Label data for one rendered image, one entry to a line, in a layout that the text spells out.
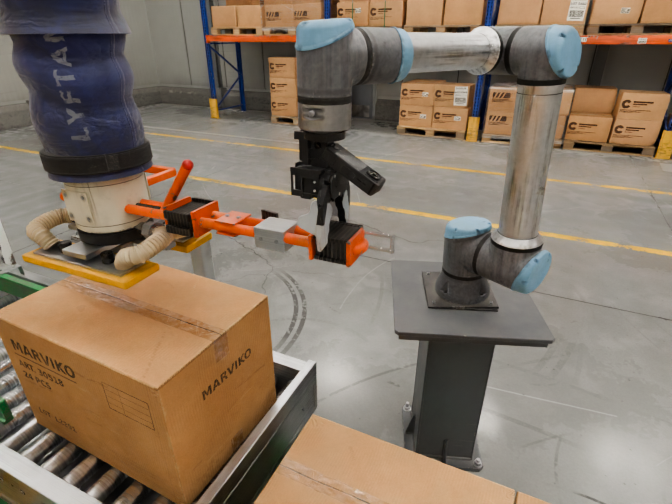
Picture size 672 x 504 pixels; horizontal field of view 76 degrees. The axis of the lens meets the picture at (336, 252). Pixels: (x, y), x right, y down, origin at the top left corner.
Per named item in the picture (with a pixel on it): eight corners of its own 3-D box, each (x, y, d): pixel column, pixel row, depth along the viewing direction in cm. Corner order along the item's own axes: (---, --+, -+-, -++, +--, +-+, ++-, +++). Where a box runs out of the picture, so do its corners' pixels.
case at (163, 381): (37, 423, 131) (-11, 313, 113) (143, 347, 163) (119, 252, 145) (187, 510, 107) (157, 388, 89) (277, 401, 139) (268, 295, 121)
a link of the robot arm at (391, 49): (376, 27, 82) (324, 26, 75) (423, 26, 74) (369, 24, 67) (374, 81, 86) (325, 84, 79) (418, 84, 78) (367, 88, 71)
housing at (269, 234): (254, 247, 87) (251, 227, 85) (271, 235, 92) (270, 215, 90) (284, 254, 84) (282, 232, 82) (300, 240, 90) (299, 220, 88)
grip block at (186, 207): (164, 233, 94) (158, 208, 91) (194, 218, 102) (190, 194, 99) (194, 240, 91) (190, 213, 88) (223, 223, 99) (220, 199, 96)
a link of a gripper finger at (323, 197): (322, 225, 79) (330, 177, 78) (331, 226, 79) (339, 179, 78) (311, 224, 75) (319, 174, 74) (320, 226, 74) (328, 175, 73)
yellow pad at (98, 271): (23, 261, 105) (16, 243, 102) (61, 245, 113) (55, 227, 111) (126, 291, 92) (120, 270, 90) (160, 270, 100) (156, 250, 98)
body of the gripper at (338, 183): (310, 187, 85) (309, 124, 79) (350, 193, 82) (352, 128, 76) (290, 199, 79) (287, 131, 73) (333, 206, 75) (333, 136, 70)
